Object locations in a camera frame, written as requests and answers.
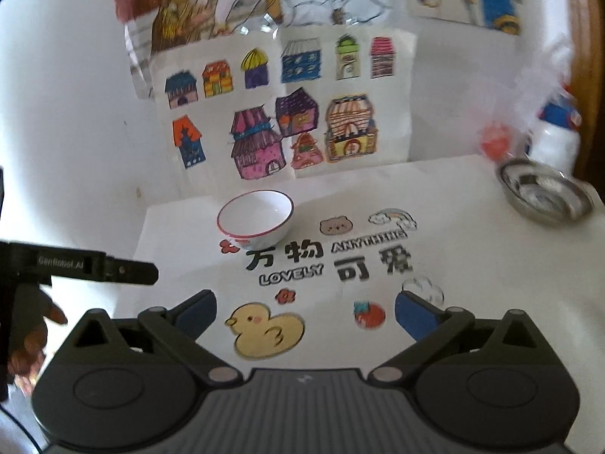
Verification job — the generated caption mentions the white ceramic bowl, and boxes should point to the white ceramic bowl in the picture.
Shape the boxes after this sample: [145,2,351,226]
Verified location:
[216,190,294,250]

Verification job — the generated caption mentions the steel plate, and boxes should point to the steel plate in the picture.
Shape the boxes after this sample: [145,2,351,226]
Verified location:
[495,158,595,227]

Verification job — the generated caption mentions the person's left hand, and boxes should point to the person's left hand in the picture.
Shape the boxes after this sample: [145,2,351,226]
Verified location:
[7,284,68,396]

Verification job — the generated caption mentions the white printed table mat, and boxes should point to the white printed table mat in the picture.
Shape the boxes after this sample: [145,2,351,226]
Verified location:
[116,157,604,381]

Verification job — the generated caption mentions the white blue water bottle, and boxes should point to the white blue water bottle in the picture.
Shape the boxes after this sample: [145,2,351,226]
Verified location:
[525,86,582,175]

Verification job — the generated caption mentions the colourful houses drawing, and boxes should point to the colourful houses drawing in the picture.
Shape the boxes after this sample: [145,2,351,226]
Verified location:
[152,26,417,198]

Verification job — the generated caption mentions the clear plastic bag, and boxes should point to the clear plastic bag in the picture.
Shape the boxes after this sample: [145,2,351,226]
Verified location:
[472,36,582,163]

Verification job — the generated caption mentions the wooden door frame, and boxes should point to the wooden door frame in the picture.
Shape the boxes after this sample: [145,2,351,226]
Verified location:
[568,0,604,185]

